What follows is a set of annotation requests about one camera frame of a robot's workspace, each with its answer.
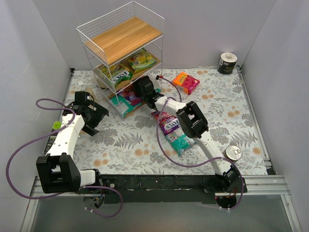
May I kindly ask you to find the purple Fox's berries candy bag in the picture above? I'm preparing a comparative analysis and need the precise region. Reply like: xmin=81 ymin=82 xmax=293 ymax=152
xmin=118 ymin=88 xmax=143 ymax=106
xmin=151 ymin=111 xmax=180 ymax=136

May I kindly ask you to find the green yellow Fox's candy bag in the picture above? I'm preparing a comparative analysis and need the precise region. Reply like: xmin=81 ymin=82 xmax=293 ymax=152
xmin=96 ymin=62 xmax=134 ymax=89
xmin=126 ymin=48 xmax=157 ymax=73

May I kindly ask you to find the teal mint candy bag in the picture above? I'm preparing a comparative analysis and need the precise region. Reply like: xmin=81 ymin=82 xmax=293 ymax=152
xmin=111 ymin=96 xmax=135 ymax=117
xmin=165 ymin=133 xmax=196 ymax=156

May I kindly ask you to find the red orange candy box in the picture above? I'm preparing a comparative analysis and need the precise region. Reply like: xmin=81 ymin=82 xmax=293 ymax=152
xmin=172 ymin=72 xmax=200 ymax=95

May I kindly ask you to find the white wire wooden shelf rack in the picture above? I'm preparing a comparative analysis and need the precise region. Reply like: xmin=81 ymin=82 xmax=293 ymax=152
xmin=76 ymin=1 xmax=165 ymax=119

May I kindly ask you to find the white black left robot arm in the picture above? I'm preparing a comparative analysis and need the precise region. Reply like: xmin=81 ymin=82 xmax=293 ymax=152
xmin=36 ymin=91 xmax=109 ymax=193

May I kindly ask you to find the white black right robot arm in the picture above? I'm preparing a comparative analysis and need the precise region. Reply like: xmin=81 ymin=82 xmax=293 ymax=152
xmin=133 ymin=76 xmax=245 ymax=194

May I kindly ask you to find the cream liquid bottle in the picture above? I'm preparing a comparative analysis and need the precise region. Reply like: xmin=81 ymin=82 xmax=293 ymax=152
xmin=78 ymin=81 xmax=97 ymax=102

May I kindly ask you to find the black green product box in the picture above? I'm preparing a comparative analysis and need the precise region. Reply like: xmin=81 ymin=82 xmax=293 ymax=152
xmin=43 ymin=121 xmax=62 ymax=155

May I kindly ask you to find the floral patterned table mat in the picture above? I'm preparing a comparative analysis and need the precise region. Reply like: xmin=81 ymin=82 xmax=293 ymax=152
xmin=65 ymin=69 xmax=267 ymax=175

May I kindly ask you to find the metal tin can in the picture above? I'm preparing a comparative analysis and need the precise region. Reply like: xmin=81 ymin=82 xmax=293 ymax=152
xmin=223 ymin=145 xmax=243 ymax=162

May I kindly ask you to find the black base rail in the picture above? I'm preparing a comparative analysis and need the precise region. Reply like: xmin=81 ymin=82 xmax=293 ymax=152
xmin=78 ymin=174 xmax=247 ymax=204

